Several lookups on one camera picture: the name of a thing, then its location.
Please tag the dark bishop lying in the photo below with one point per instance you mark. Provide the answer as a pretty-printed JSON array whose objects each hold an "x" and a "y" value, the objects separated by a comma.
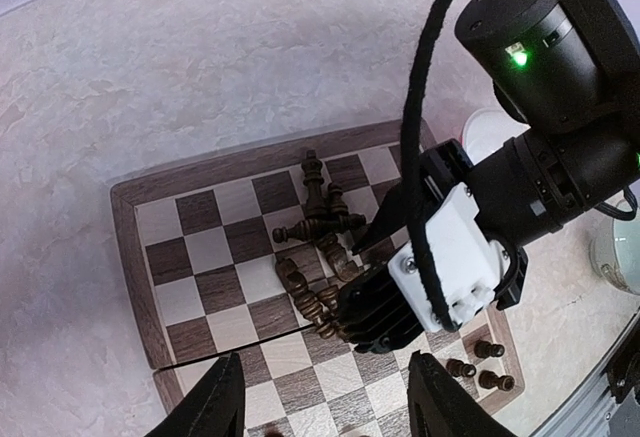
[{"x": 312, "y": 229}]

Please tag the wooden chess board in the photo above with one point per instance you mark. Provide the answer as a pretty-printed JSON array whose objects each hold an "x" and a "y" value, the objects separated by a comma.
[{"x": 210, "y": 270}]

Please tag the dark pawn front centre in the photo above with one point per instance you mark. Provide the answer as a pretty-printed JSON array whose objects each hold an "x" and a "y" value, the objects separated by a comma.
[{"x": 484, "y": 349}]

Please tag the dark knight lying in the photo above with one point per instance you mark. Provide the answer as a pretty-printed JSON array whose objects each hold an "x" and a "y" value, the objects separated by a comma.
[{"x": 344, "y": 268}]

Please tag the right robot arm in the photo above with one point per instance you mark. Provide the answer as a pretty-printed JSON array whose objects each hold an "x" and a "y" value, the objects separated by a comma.
[{"x": 569, "y": 70}]

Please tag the dark king lying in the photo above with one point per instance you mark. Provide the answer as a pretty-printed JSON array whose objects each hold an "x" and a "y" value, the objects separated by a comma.
[{"x": 313, "y": 180}]

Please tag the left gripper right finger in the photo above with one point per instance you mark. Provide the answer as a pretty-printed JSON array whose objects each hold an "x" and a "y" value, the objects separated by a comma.
[{"x": 439, "y": 407}]

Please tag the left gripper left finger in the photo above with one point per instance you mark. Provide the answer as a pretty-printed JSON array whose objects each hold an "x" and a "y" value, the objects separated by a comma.
[{"x": 214, "y": 407}]

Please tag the dark chess piece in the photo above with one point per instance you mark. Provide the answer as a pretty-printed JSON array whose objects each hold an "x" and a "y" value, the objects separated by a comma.
[
  {"x": 336, "y": 206},
  {"x": 318, "y": 307}
]

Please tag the aluminium front rail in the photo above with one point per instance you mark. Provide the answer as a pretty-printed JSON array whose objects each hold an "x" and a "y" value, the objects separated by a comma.
[{"x": 590, "y": 409}]

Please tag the white and orange bowl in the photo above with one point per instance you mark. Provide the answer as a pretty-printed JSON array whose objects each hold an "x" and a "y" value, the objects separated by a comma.
[{"x": 486, "y": 130}]

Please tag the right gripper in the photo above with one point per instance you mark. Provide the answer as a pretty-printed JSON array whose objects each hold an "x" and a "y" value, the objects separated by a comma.
[{"x": 472, "y": 267}]

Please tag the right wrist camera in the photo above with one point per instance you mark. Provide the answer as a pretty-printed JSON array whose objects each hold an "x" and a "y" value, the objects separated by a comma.
[{"x": 375, "y": 317}]

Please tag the dark pawn front left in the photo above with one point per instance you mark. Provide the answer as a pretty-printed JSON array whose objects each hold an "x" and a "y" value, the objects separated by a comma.
[{"x": 490, "y": 380}]

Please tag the green glass bowl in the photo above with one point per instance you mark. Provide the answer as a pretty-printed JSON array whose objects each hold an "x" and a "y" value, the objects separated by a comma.
[{"x": 614, "y": 253}]

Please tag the dark pawn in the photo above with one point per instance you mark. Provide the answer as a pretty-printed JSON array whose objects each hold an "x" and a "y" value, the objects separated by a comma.
[
  {"x": 460, "y": 369},
  {"x": 490, "y": 380},
  {"x": 484, "y": 349}
]

